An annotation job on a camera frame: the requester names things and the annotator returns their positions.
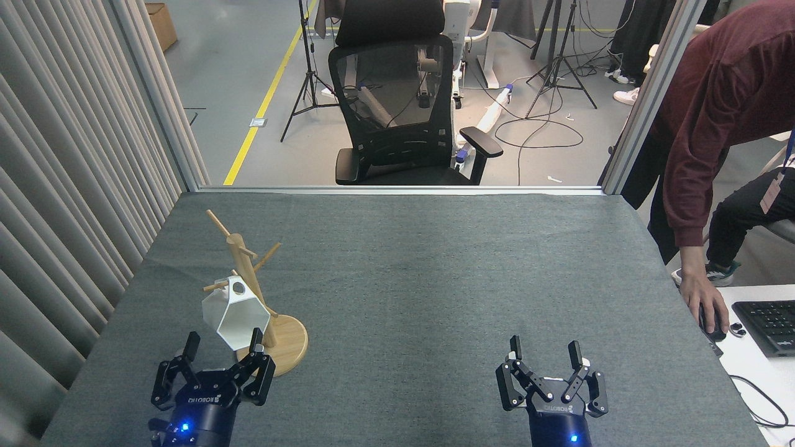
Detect white name badge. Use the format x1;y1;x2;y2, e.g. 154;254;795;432
760;171;785;215

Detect seated person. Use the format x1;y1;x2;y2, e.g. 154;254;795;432
671;168;795;287

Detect black floor cable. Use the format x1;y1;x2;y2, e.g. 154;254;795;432
494;87;584;186

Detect black computer mouse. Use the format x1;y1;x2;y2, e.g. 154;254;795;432
699;304;727;342

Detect black keyboard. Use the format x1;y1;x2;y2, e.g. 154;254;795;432
733;299;795;359

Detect grey pleated curtain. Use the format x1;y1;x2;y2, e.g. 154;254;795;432
0;0;211;447

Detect black mesh office chair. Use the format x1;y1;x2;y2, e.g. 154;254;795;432
327;0;504;186

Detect background person white shoes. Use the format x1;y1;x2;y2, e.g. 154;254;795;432
606;0;678;105

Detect black tripod stand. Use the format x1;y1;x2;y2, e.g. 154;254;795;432
525;0;598;119
280;0;343;143

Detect black desk cable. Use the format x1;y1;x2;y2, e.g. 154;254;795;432
708;338;789;429

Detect cardboard box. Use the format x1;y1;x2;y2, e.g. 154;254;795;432
145;2;178;52

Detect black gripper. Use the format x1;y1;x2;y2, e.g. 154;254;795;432
151;328;276;447
495;336;609;447

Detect grey hanging cloth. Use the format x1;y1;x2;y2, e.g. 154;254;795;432
314;0;350;39

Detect standing person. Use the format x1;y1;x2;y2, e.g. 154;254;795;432
621;0;795;289

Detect white hexagonal cup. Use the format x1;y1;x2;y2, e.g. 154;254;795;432
201;276;271;350

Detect grey table cloth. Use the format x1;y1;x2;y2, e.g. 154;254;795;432
40;191;771;447

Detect white desk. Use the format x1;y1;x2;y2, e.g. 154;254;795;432
678;284;795;447

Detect person's right hand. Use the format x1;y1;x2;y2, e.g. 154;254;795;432
681;273;731;336

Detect wooden cup rack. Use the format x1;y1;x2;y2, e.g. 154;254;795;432
203;209;309;377

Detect white wheeled stand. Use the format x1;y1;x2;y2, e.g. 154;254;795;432
442;0;516;167

